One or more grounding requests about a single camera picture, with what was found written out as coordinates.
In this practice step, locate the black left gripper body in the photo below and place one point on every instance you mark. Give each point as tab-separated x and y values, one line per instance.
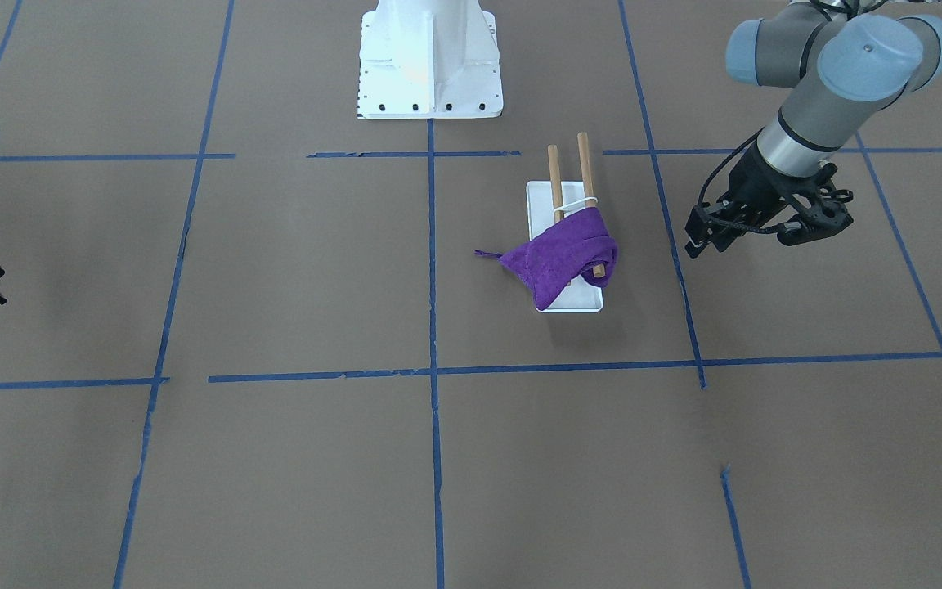
753	186

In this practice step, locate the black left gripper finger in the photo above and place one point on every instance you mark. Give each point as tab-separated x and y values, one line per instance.
694	248
702	231

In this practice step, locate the purple towel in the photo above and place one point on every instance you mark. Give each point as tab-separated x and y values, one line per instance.
580	246

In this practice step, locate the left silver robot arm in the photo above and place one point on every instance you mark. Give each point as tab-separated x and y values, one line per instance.
842	63

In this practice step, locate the white towel rack with wooden bars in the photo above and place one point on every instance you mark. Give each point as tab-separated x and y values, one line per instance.
553	200

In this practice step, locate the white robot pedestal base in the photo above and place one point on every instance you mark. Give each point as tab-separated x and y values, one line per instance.
429	60

